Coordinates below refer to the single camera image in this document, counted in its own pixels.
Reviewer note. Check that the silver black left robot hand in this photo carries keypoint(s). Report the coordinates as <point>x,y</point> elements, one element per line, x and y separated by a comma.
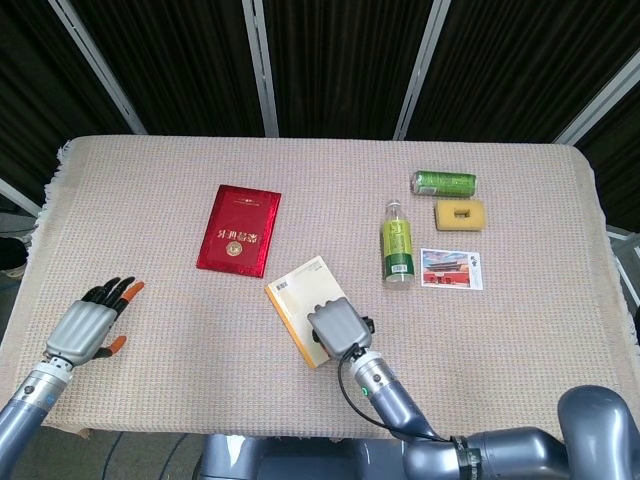
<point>82,327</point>

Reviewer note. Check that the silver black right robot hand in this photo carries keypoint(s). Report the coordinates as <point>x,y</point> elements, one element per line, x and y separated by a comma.
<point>340,327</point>

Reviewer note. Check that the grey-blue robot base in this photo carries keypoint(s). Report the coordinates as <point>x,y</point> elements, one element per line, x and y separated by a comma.
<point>280,457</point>

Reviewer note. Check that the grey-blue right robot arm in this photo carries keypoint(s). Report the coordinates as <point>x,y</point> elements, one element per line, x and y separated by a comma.
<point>500,445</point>

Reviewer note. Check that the yellow-spined notebook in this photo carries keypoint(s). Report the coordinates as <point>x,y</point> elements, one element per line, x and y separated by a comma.
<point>300,290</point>

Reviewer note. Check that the green label plastic bottle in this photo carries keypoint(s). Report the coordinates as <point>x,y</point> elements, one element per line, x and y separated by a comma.
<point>398,247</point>

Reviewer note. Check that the dark shoe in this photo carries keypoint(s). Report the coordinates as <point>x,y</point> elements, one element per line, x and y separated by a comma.
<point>12,257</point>

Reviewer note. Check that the beige woven tablecloth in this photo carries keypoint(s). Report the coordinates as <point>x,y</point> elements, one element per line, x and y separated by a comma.
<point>200,350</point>

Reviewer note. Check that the postcard with red building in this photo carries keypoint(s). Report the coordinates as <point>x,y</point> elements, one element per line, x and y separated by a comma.
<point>451,268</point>

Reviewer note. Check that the red certificate booklet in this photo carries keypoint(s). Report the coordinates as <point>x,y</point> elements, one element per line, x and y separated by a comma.
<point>239,231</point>

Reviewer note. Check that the yellow sponge with hole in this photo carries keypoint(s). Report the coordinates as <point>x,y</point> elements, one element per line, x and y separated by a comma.
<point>460,215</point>

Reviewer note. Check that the green drink can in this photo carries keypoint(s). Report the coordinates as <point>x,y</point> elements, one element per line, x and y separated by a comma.
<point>444,183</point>

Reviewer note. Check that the grey partition frame post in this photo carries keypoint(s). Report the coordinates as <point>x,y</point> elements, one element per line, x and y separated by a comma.
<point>597,97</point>
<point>421,70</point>
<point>97,67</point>
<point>17,196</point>
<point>261,67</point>

